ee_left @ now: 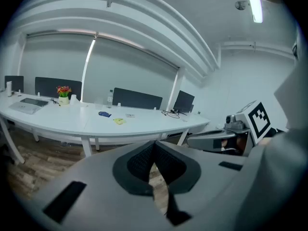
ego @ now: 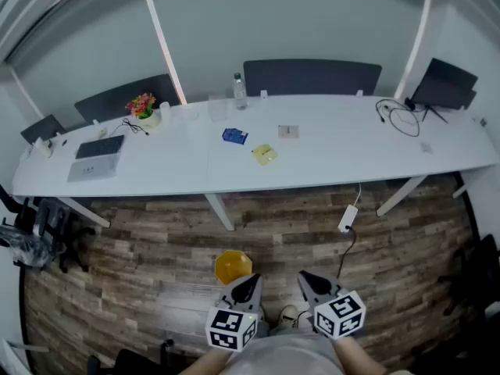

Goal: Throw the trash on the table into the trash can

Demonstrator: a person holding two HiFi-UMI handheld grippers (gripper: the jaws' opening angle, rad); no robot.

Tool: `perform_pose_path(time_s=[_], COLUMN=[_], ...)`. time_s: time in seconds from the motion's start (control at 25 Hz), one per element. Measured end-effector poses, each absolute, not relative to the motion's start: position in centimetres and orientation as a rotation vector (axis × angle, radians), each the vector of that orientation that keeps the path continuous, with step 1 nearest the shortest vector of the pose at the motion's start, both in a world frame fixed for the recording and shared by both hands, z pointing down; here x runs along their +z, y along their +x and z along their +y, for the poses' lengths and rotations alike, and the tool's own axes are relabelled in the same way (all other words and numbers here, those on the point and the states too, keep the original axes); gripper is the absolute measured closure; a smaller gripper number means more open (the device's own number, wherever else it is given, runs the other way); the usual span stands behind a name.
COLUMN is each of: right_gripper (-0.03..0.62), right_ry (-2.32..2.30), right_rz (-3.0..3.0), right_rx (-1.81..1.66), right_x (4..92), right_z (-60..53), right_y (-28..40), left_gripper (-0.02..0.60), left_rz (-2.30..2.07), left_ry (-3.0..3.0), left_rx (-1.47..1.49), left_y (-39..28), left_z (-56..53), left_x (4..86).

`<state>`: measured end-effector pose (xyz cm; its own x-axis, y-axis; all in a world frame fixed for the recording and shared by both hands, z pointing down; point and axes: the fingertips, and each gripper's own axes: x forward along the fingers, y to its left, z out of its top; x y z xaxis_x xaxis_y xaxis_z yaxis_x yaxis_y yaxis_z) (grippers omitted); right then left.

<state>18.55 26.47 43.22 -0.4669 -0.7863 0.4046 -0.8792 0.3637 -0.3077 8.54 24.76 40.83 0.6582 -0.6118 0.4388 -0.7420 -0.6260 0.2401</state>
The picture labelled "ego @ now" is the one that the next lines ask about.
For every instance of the person's white shirt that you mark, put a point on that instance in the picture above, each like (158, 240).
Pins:
(285, 354)

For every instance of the translucent white cup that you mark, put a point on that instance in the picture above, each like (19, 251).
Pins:
(165, 111)

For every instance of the beige packet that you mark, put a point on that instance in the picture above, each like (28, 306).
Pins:
(288, 132)

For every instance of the white desk leg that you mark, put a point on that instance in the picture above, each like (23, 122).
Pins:
(90, 215)
(220, 213)
(398, 197)

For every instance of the vertical light strip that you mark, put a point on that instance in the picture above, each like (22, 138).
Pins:
(166, 53)

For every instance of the plastic-wrapped office chair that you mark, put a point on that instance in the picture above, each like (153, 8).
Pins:
(23, 248)

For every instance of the clear plastic container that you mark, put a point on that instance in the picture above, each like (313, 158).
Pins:
(218, 109)

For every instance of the white power strip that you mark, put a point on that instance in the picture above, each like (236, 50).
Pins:
(347, 219)

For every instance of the small dark desk divider panel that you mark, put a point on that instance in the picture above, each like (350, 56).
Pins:
(43, 129)

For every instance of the potted colourful flowers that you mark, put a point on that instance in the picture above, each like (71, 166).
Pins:
(146, 115)

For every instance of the yellow bin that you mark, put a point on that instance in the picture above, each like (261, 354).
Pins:
(230, 266)

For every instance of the small beige card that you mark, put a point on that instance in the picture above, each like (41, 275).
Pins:
(102, 133)

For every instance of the clear plastic water bottle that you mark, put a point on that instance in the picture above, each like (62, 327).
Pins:
(240, 96)

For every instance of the person's right white shoe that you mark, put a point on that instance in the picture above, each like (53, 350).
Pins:
(289, 315)

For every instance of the blue packet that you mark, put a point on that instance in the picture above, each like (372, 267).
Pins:
(234, 136)

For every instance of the person's left forearm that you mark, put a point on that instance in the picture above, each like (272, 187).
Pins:
(203, 363)

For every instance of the silver laptop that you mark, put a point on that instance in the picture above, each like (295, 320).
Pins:
(93, 168)

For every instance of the white cylinder container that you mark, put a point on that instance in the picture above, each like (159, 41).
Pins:
(43, 147)

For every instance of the yellow packet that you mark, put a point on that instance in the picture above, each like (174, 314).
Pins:
(265, 154)

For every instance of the black keyboard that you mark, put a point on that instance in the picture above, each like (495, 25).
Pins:
(99, 147)

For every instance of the person's right forearm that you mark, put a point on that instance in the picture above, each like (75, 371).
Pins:
(359, 359)

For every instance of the dark grey desk divider panel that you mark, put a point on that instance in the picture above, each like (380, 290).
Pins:
(312, 76)
(117, 100)

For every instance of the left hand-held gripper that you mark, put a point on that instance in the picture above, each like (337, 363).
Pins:
(226, 328)

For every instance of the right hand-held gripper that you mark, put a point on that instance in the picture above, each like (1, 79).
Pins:
(340, 315)

